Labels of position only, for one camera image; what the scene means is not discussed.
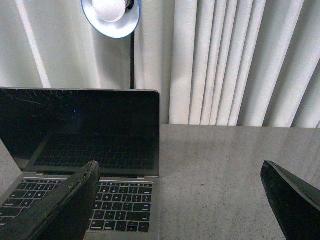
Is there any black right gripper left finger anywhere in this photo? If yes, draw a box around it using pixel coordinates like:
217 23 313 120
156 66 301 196
0 160 100 240

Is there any blue desk lamp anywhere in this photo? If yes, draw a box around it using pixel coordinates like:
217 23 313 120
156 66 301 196
80 0 142 90

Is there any white curtain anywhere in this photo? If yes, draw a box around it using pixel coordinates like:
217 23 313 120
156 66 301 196
0 0 320 128

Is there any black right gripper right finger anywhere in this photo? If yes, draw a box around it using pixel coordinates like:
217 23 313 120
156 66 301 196
260 160 320 240

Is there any grey laptop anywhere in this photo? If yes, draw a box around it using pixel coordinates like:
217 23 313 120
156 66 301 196
0 87 161 240

